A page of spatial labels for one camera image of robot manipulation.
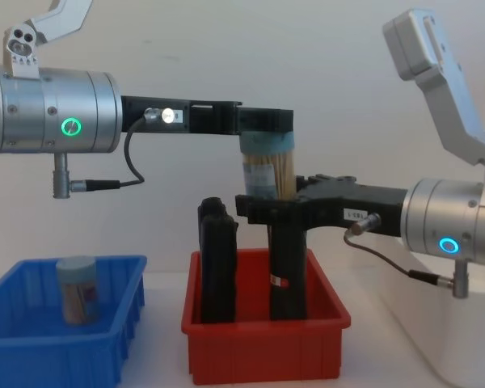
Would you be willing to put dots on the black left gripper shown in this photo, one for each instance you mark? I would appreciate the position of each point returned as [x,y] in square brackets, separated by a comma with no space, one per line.
[210,119]

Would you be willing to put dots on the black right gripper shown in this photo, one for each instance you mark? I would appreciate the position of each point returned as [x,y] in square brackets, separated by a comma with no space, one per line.
[372,204]

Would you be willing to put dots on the toothpick jar with blue cap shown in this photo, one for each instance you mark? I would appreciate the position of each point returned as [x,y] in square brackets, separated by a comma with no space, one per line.
[266,169]
[77,291]

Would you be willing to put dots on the black cylinder with red label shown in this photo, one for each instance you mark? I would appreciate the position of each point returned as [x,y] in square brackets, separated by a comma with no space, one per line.
[288,275]

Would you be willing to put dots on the red plastic bin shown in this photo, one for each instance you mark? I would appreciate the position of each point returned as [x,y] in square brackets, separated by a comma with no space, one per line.
[266,351]

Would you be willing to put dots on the blue plastic bin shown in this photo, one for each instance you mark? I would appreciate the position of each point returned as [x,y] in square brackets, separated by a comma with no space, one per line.
[44,347]

